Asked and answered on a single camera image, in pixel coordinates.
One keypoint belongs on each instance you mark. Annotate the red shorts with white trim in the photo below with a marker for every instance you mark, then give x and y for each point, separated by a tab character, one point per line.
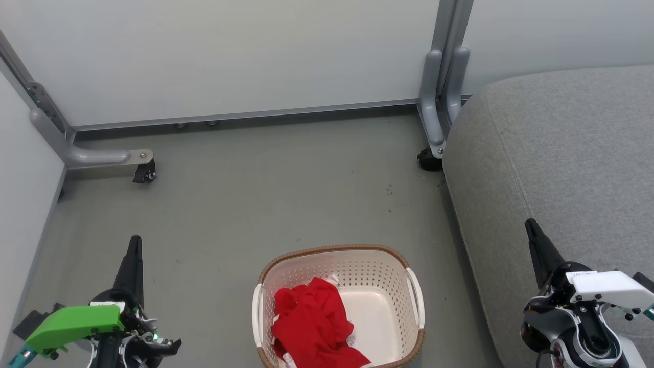
306	306

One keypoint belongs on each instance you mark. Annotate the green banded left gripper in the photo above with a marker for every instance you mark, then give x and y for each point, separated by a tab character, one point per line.
71	324

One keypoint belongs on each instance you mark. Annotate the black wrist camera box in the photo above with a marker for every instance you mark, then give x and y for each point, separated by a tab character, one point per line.
30	319
645	282

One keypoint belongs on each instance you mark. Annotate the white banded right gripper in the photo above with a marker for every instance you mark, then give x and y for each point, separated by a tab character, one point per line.
608	287

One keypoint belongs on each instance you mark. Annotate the long grey partition foot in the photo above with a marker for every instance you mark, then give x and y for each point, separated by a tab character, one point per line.
92	156

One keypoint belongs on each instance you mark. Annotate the grey fabric sofa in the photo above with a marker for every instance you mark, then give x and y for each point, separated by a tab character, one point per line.
572	153

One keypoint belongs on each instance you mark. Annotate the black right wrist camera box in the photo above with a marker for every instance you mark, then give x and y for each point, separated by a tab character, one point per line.
645	282

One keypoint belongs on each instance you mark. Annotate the white perforated laundry basket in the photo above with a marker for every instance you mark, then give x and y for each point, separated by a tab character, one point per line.
375	276

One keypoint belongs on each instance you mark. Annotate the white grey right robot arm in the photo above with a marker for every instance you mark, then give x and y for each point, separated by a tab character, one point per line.
577	337

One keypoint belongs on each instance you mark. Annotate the grey upright partition post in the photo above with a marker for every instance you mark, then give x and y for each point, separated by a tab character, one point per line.
449	25

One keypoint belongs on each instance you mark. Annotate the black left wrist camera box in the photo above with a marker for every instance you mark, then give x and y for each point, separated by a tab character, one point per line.
30	319

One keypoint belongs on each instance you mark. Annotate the grey slanted partition post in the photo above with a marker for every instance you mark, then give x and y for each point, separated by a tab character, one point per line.
30	82

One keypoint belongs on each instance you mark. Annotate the grey partition foot with bolt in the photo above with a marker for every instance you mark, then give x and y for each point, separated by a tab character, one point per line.
430	102

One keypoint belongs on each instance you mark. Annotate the black caster wheel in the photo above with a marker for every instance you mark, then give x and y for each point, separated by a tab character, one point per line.
144	173
428	161

